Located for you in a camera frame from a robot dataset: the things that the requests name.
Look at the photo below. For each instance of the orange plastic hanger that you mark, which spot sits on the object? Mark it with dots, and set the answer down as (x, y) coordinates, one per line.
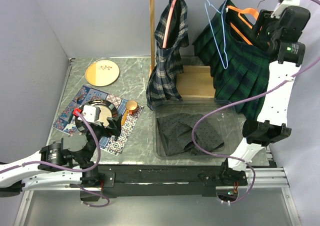
(240, 24)

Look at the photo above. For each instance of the light blue wire hanger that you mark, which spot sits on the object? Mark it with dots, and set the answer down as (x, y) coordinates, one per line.
(223, 56)

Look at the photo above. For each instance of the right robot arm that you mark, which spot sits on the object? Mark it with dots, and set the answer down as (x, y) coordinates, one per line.
(282, 28)

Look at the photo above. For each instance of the green navy plaid skirt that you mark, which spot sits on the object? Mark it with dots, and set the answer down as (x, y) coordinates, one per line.
(248, 68)

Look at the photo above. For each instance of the blue patterned placemat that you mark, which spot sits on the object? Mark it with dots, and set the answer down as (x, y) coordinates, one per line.
(86, 94)

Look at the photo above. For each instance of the pink hanger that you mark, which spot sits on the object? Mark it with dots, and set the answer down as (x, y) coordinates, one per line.
(166, 29)

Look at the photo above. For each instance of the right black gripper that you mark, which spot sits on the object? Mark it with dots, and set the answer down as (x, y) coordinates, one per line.
(265, 17)

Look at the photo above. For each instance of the clear plastic bin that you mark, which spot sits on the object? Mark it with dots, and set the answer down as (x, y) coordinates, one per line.
(225, 122)

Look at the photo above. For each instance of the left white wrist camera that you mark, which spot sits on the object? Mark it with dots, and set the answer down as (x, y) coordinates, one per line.
(90, 113)

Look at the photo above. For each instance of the dark green pen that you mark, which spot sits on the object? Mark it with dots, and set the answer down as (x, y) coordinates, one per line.
(71, 116)

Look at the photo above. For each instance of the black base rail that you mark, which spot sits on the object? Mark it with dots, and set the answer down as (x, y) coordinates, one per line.
(159, 180)

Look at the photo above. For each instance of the copper cup with handle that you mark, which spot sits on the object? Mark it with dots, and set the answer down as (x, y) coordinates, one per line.
(130, 108)

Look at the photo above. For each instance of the navy beige plaid skirt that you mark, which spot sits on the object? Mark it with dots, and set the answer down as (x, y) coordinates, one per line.
(162, 84)

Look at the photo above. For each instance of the black rimmed plate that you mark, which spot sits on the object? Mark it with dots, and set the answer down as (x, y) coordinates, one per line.
(107, 110)

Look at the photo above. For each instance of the beige round plate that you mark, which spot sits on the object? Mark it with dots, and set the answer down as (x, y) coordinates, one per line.
(102, 73)

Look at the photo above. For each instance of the wooden clothes rack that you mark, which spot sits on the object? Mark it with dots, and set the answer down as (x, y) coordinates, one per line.
(195, 82)

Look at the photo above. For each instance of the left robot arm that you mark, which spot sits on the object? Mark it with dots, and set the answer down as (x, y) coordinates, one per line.
(67, 161)

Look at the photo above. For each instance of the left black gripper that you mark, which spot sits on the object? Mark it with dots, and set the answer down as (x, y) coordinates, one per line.
(115, 128)

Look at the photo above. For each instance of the dark grey dotted skirt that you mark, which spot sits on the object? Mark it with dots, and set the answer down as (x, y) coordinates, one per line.
(175, 132)

